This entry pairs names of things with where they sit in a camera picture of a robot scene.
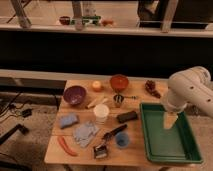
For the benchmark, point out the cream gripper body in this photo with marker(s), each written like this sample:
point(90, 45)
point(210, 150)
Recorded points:
point(169, 119)

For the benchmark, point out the red chili pepper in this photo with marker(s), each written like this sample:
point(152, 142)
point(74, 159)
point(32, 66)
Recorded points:
point(65, 147)

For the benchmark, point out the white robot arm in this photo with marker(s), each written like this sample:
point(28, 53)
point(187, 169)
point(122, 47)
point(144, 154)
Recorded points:
point(187, 86)

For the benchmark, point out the blue plastic cup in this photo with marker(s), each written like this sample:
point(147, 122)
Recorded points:
point(122, 140)

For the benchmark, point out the metal measuring cup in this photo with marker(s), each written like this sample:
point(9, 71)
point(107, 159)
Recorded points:
point(118, 99)

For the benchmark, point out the white paper cup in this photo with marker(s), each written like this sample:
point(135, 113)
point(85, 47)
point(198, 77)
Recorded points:
point(101, 112)

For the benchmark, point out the green plastic tray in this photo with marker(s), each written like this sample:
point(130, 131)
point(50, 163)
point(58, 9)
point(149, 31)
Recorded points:
point(176, 145)

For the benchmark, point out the black rectangular block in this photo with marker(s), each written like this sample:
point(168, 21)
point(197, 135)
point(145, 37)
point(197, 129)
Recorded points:
point(132, 115)

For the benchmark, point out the orange bowl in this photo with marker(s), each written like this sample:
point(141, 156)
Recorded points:
point(119, 82)

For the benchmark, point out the wooden table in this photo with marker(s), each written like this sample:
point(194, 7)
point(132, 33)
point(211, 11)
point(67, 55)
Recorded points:
point(133, 155)

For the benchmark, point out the beige wooden stick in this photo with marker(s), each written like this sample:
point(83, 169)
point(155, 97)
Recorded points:
point(99, 100)

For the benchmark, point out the yellow round fruit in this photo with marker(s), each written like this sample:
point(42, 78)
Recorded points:
point(97, 86)

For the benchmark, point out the light blue cloth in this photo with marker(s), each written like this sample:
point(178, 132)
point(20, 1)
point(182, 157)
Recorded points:
point(85, 133)

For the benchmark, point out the purple bowl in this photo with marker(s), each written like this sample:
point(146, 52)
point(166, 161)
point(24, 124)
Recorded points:
point(74, 95)

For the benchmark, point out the blue sponge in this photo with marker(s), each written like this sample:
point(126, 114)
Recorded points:
point(68, 120)

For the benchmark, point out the orange background object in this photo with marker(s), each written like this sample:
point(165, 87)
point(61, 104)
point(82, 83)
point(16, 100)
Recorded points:
point(107, 22)

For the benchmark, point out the green background object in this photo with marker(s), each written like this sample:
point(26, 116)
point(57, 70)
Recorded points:
point(87, 20)

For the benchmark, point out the dark red background bowl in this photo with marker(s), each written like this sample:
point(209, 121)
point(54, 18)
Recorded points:
point(64, 20)

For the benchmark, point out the black stand leg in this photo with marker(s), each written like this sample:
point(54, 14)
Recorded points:
point(23, 129)

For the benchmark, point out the black handled brush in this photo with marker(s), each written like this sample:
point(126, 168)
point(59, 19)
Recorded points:
point(101, 151)

